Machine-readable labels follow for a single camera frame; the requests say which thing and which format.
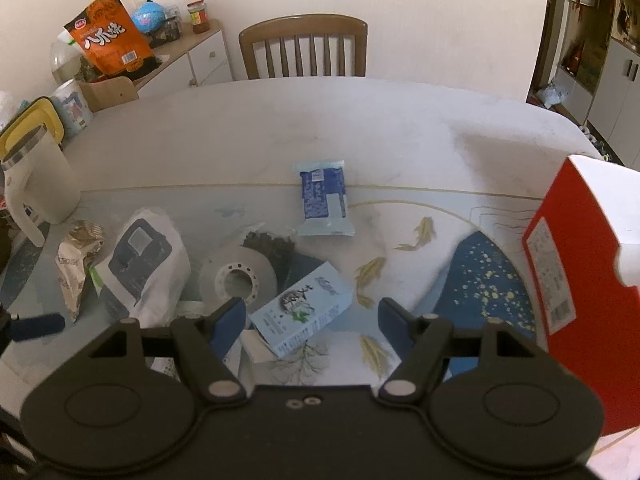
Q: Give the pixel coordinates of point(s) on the glass jar with red lid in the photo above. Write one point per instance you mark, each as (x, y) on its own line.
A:
(198, 17)

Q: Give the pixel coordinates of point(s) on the yellow rimmed container lid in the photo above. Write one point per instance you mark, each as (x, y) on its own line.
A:
(25, 120)

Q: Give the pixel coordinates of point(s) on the orange snack bag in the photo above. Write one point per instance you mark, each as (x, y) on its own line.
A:
(110, 35)

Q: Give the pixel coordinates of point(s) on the dark glass jar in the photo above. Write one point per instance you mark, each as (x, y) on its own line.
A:
(169, 30)

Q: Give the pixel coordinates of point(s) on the row of shoes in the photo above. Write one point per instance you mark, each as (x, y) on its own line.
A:
(597, 142)

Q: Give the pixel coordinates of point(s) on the small brown cardboard box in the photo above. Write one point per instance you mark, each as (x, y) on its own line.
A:
(107, 94)

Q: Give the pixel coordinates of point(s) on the white sideboard cabinet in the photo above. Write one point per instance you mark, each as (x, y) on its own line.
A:
(205, 60)

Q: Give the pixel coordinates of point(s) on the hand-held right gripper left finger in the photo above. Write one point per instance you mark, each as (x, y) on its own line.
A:
(227, 327)

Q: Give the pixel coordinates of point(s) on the tall white cabinet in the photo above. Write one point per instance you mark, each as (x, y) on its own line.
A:
(617, 95)

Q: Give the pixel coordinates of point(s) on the brown wooden door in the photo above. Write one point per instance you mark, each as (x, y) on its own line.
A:
(545, 30)

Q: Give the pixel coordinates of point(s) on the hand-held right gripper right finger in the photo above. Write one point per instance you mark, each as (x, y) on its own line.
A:
(394, 325)

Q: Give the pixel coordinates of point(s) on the silver wrapper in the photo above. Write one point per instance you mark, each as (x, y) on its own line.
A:
(75, 260)

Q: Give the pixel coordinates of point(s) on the grey tape roll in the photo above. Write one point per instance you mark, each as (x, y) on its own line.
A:
(220, 265)

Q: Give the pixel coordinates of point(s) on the wooden chair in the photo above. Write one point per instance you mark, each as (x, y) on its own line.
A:
(300, 30)

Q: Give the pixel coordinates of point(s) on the small light blue carton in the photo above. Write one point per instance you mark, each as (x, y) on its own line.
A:
(300, 307)

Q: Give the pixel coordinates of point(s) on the clear plastic jar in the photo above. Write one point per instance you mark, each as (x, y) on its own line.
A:
(65, 62)

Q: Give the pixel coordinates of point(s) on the blue plastic packet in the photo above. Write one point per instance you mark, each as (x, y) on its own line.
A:
(322, 197)

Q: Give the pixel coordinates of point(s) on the white bag with dark print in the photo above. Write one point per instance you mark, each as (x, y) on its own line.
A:
(140, 265)

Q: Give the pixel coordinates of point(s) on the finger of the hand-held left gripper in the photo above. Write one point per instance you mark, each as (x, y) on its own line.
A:
(37, 326)

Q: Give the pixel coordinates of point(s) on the blue globe ball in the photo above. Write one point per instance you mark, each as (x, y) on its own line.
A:
(150, 14)

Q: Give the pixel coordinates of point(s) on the clear plastic bag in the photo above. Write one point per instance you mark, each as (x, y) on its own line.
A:
(7, 107)

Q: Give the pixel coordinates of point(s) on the white printed mug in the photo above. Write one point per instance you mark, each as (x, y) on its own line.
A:
(72, 107)

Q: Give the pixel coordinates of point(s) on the white kettle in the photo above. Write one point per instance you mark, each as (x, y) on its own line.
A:
(37, 185)

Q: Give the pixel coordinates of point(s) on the white plastic bag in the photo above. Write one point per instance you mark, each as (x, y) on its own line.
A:
(555, 95)

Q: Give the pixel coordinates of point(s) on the clear packet of dark bits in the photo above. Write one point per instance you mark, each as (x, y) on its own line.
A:
(270, 247)

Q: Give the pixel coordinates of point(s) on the red and white cardboard box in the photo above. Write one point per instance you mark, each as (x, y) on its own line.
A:
(575, 240)

